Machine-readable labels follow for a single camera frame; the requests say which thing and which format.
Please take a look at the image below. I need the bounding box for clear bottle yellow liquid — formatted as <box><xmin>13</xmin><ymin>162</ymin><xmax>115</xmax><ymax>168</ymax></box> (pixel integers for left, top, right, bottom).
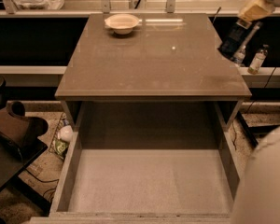
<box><xmin>248</xmin><ymin>44</ymin><xmax>269</xmax><ymax>75</ymax></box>

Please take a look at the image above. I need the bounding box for dark blue rxbar wrapper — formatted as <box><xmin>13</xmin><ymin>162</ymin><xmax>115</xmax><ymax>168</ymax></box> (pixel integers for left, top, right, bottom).
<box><xmin>218</xmin><ymin>19</ymin><xmax>251</xmax><ymax>60</ymax></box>

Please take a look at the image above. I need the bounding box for green snack bag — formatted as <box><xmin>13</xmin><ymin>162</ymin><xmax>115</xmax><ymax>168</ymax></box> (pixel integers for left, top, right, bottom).
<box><xmin>52</xmin><ymin>139</ymin><xmax>69</xmax><ymax>160</ymax></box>

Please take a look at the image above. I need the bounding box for clear water bottle blue label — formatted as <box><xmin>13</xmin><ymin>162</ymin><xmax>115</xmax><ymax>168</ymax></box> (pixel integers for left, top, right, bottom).
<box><xmin>233</xmin><ymin>46</ymin><xmax>245</xmax><ymax>67</ymax></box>

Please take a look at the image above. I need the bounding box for open grey top drawer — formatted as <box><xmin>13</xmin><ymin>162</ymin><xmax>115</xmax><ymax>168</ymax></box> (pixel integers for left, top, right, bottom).
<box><xmin>31</xmin><ymin>102</ymin><xmax>241</xmax><ymax>224</ymax></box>

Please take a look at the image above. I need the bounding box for black floor cable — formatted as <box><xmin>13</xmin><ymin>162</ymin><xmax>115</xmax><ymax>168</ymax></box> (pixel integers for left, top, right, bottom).
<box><xmin>24</xmin><ymin>167</ymin><xmax>60</xmax><ymax>203</ymax></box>

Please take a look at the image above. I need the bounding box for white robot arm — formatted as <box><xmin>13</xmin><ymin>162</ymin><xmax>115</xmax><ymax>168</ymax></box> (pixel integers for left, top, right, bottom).
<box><xmin>230</xmin><ymin>0</ymin><xmax>280</xmax><ymax>224</ymax></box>

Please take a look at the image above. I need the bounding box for black pole on floor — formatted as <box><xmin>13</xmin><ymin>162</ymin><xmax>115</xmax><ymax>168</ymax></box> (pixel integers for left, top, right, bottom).
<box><xmin>236</xmin><ymin>112</ymin><xmax>259</xmax><ymax>147</ymax></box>

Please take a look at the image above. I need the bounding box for white paper bowl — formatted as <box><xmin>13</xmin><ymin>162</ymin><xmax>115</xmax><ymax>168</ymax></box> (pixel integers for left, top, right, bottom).
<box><xmin>105</xmin><ymin>14</ymin><xmax>139</xmax><ymax>35</ymax></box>

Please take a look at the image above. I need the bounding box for white round object on floor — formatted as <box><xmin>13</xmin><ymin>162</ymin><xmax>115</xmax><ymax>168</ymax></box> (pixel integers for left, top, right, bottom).
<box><xmin>57</xmin><ymin>125</ymin><xmax>73</xmax><ymax>143</ymax></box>

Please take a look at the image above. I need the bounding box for grey cabinet counter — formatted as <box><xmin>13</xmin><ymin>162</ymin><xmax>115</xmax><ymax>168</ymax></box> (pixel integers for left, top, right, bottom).
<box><xmin>55</xmin><ymin>13</ymin><xmax>251</xmax><ymax>122</ymax></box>

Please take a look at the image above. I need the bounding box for black office chair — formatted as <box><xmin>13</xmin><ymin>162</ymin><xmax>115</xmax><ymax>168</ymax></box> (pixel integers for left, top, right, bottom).
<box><xmin>0</xmin><ymin>76</ymin><xmax>50</xmax><ymax>215</ymax></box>

